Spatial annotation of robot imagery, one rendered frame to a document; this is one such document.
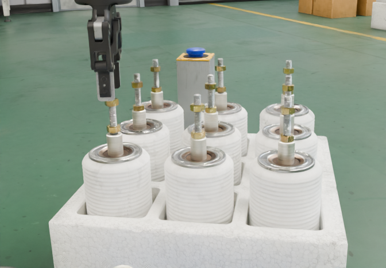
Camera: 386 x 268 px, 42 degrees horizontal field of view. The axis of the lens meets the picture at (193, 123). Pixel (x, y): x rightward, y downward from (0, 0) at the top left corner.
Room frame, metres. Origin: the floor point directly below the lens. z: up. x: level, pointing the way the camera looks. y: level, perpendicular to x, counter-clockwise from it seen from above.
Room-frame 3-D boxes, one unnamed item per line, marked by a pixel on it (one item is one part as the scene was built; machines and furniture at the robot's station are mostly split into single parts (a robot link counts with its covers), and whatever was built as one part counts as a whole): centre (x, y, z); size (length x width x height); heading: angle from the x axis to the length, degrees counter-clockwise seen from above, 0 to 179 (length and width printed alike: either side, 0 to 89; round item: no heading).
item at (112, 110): (0.67, 0.11, 0.31); 0.01 x 0.01 x 0.08
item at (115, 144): (0.67, 0.11, 0.26); 0.02 x 0.02 x 0.03
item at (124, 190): (0.67, 0.11, 0.16); 0.10 x 0.10 x 0.18
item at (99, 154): (0.67, 0.11, 0.25); 0.08 x 0.08 x 0.01
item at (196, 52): (1.06, -0.01, 0.32); 0.04 x 0.04 x 0.02
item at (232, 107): (0.88, -0.05, 0.25); 0.08 x 0.08 x 0.01
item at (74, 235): (0.76, -0.03, 0.09); 0.39 x 0.39 x 0.18; 79
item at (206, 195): (0.65, -0.01, 0.16); 0.10 x 0.10 x 0.18
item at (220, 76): (0.88, -0.05, 0.31); 0.01 x 0.01 x 0.08
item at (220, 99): (0.88, -0.05, 0.26); 0.02 x 0.02 x 0.03
